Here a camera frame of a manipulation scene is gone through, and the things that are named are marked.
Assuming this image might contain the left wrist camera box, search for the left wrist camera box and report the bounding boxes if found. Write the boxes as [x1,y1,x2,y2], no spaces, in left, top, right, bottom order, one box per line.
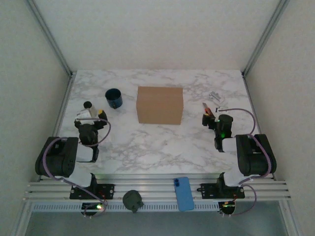
[75,110,95,123]

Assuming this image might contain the dark blue mug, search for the dark blue mug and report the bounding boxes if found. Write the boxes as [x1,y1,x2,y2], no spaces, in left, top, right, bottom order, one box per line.
[105,88,124,110]

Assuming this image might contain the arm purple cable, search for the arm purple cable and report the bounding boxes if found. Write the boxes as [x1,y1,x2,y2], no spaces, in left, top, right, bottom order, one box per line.
[41,117,112,218]
[226,108,274,217]

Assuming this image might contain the aluminium frame post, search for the aluminium frame post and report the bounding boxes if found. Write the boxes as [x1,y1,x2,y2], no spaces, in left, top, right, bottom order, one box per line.
[242,0,290,76]
[24,0,76,78]

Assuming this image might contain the blue smartphone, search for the blue smartphone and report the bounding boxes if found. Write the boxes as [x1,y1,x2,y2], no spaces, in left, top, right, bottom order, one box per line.
[173,176,195,212]

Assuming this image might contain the aluminium table edge rail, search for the aluminium table edge rail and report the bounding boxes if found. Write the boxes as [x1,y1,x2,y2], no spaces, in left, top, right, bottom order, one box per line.
[242,72,275,180]
[39,73,76,182]

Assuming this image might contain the dark green round device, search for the dark green round device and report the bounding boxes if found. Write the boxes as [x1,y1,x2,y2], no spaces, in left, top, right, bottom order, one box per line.
[122,189,144,214]

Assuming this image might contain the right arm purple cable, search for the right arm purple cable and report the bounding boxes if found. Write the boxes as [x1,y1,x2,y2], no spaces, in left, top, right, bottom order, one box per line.
[226,108,274,217]

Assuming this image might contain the orange black utility knife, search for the orange black utility knife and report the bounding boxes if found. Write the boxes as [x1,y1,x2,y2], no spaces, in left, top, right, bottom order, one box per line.
[202,102,213,118]

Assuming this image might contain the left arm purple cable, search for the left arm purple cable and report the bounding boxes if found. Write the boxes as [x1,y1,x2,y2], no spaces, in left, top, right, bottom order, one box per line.
[41,117,112,218]

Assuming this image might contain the aluminium mounting rail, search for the aluminium mounting rail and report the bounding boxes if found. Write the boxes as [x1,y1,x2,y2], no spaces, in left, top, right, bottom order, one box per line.
[23,173,291,203]

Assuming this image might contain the grey slotted cable duct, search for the grey slotted cable duct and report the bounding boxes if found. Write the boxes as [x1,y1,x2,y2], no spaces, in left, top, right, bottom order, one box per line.
[31,202,220,213]

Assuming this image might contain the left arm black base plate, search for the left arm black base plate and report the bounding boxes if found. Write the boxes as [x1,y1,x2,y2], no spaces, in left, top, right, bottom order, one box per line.
[69,183,116,200]

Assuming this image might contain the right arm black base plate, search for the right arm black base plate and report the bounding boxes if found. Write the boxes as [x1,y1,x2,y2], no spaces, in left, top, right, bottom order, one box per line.
[200,183,246,200]

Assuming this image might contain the brown cardboard express box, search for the brown cardboard express box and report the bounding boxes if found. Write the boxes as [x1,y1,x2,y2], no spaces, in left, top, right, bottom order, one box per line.
[136,86,185,125]

